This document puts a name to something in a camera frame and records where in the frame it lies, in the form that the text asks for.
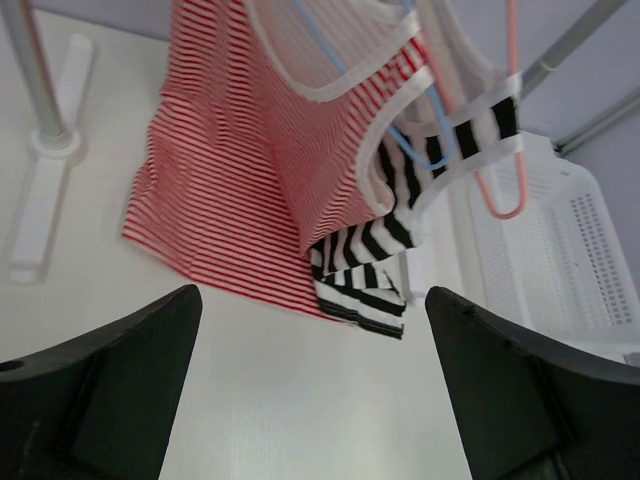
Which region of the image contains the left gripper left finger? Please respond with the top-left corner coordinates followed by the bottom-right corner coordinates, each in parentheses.
top-left (1, 284), bottom-right (203, 479)

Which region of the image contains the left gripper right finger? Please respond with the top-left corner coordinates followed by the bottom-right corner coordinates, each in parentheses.
top-left (425, 287), bottom-right (639, 479)

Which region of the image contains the black white striped tank top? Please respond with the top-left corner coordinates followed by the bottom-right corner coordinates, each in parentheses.
top-left (311, 1), bottom-right (523, 339)

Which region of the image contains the pink wire hanger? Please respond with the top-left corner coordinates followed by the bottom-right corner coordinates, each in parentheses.
top-left (424, 1), bottom-right (529, 221)

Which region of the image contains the red white striped tank top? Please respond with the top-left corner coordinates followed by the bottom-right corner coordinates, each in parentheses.
top-left (122, 1), bottom-right (432, 338)

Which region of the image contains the white perforated plastic basket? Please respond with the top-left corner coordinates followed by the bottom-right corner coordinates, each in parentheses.
top-left (449, 133), bottom-right (639, 366)

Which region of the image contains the white and silver clothes rack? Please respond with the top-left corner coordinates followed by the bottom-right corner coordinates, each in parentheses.
top-left (1, 1), bottom-right (96, 284)

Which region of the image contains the blue wire hanger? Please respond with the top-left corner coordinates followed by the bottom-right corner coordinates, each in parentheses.
top-left (291, 0), bottom-right (455, 171)

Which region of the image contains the right aluminium frame post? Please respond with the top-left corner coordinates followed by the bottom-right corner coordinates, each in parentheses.
top-left (519, 1), bottom-right (639, 141)

